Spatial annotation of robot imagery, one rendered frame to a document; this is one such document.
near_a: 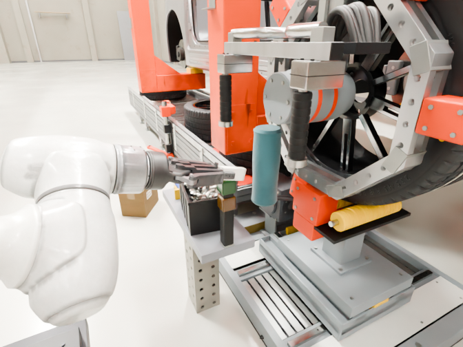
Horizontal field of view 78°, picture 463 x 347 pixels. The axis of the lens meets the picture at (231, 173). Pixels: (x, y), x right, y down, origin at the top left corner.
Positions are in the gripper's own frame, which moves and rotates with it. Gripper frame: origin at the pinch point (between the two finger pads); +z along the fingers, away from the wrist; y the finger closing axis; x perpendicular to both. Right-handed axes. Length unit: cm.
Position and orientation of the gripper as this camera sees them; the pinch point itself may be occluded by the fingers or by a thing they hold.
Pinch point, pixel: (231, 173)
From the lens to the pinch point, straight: 66.4
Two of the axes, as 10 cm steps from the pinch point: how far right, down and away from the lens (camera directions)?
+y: -5.2, -3.6, 7.8
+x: -2.2, 9.3, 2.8
